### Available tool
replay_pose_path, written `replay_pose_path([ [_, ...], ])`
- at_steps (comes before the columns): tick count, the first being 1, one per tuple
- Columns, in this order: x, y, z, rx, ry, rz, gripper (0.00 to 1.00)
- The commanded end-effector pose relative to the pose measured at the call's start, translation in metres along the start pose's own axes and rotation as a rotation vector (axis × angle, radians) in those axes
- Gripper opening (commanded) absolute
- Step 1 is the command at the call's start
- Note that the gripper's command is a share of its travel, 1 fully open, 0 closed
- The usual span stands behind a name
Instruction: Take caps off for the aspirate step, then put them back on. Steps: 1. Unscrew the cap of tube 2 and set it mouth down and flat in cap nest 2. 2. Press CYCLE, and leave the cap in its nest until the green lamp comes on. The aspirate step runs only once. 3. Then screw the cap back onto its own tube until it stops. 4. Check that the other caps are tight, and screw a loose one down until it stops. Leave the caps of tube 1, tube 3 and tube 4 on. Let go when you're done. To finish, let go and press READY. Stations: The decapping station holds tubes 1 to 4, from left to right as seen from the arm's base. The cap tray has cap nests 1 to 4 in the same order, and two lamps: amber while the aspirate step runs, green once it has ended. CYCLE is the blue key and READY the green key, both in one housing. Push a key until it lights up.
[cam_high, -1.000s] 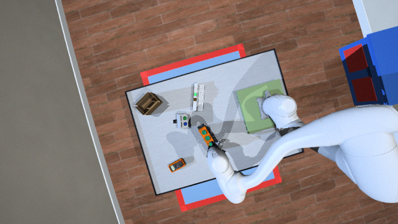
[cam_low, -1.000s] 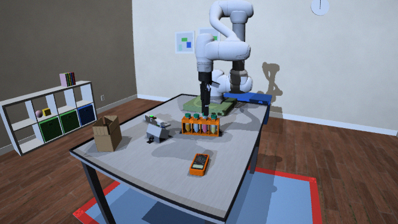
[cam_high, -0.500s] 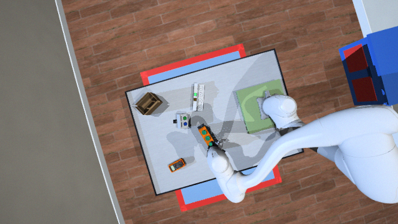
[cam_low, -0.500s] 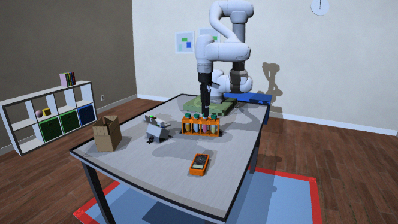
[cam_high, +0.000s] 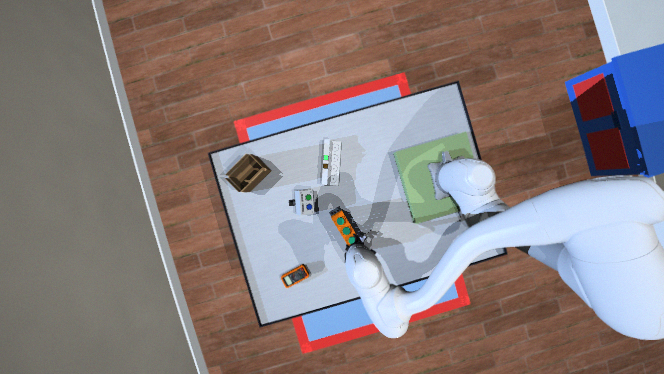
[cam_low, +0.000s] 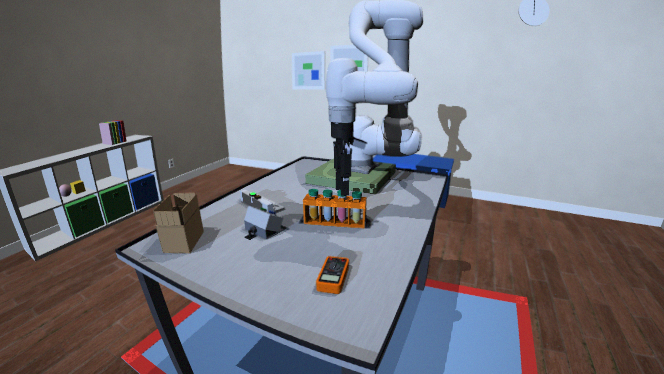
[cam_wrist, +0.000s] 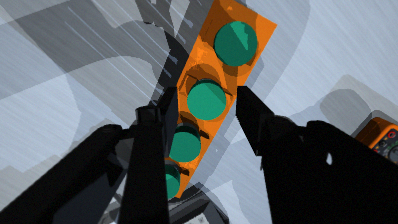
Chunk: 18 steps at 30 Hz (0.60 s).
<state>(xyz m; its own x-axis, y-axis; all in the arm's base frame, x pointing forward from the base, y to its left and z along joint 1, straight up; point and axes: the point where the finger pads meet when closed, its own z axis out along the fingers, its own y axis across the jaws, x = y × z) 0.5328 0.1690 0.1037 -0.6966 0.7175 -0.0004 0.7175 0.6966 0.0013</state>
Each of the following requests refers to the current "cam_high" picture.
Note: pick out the orange multimeter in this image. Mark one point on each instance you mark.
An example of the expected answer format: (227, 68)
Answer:
(295, 275)

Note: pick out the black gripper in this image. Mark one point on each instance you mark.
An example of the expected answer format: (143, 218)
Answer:
(359, 238)

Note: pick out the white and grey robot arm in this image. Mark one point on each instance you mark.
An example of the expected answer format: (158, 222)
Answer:
(605, 224)

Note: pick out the brown cardboard box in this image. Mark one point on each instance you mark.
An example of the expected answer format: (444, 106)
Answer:
(246, 174)

